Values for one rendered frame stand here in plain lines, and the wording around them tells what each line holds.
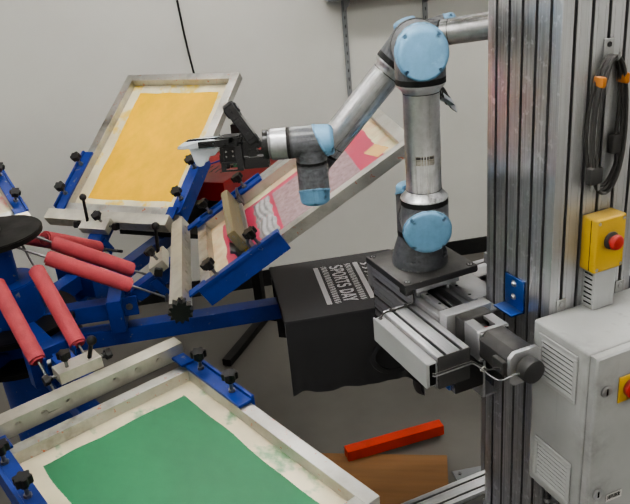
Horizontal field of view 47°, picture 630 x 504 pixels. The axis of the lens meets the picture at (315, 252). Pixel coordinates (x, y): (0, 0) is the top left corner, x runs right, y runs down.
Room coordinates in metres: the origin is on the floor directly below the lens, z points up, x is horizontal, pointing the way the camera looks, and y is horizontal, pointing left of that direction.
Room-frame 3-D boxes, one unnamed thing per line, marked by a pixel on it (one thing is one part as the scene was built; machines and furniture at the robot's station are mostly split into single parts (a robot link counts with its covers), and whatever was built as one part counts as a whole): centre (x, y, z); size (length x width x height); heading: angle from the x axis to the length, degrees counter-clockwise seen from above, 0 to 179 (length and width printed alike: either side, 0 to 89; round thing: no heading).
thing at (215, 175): (3.50, 0.47, 1.06); 0.61 x 0.46 x 0.12; 157
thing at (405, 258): (1.80, -0.28, 1.31); 0.15 x 0.15 x 0.10
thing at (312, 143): (1.68, -0.02, 1.65); 0.11 x 0.08 x 0.09; 87
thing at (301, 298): (2.33, -0.08, 0.95); 0.48 x 0.44 x 0.01; 97
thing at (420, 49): (1.67, -0.28, 1.63); 0.15 x 0.12 x 0.55; 177
